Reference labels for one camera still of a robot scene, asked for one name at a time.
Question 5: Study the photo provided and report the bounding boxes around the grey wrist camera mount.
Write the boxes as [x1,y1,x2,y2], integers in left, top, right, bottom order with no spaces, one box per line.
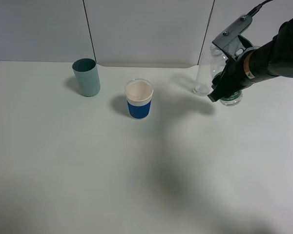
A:
[212,15,253,61]

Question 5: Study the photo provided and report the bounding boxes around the tall clear drinking glass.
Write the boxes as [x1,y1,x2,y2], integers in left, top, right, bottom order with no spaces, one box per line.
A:
[193,51,212,96]

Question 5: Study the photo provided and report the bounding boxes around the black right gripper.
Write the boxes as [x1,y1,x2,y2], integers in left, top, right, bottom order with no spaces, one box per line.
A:
[208,46,260,102]

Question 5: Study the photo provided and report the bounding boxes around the clear green-label water bottle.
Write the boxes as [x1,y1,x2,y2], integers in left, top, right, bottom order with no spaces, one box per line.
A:
[210,44,243,106]

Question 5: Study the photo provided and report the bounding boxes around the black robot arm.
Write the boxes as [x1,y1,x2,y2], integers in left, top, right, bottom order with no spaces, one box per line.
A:
[208,15,293,102]

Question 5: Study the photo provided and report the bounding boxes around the white cup blue sleeve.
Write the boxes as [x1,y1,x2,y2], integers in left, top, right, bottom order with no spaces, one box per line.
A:
[125,79,154,119]

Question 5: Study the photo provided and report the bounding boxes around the teal green cup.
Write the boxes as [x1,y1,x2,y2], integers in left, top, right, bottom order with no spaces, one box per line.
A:
[72,58,101,97]

